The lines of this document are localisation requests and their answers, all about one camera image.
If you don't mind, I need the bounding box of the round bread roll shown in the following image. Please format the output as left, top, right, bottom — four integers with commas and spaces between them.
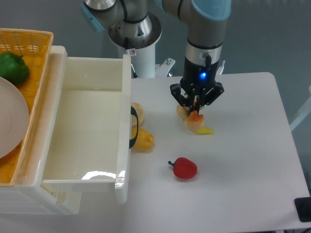
132, 102, 145, 127

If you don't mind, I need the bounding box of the yellow banana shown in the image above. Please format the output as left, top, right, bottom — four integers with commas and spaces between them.
195, 127, 214, 135

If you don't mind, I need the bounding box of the black device at table edge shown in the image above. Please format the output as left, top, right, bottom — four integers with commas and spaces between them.
294, 197, 311, 222

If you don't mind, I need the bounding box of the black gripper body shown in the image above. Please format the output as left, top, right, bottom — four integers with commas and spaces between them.
170, 55, 224, 106

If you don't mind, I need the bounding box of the upper white drawer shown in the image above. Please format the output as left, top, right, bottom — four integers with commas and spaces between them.
42, 55, 134, 204

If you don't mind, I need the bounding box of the beige round plate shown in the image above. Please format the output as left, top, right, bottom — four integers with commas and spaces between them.
0, 78, 29, 158

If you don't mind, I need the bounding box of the black drawer handle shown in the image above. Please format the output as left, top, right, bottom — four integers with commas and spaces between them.
129, 105, 139, 149

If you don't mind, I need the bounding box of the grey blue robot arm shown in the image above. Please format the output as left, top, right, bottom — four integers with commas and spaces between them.
80, 0, 231, 112

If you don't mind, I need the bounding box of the green bell pepper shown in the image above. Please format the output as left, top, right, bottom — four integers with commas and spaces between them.
0, 52, 30, 85

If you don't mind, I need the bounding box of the yellow bell pepper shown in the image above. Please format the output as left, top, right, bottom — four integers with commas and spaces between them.
133, 128, 154, 151

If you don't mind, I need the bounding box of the white metal frame right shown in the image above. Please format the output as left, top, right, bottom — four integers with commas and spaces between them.
289, 86, 311, 132

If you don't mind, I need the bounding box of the orange woven basket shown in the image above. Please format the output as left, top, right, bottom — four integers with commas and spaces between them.
0, 28, 53, 187

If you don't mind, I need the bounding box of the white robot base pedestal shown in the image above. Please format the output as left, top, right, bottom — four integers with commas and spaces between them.
108, 13, 175, 78

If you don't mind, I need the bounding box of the white plastic drawer cabinet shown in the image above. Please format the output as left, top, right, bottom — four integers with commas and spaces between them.
0, 45, 82, 216

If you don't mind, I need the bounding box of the red bell pepper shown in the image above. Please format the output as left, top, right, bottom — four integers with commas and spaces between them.
168, 157, 198, 180

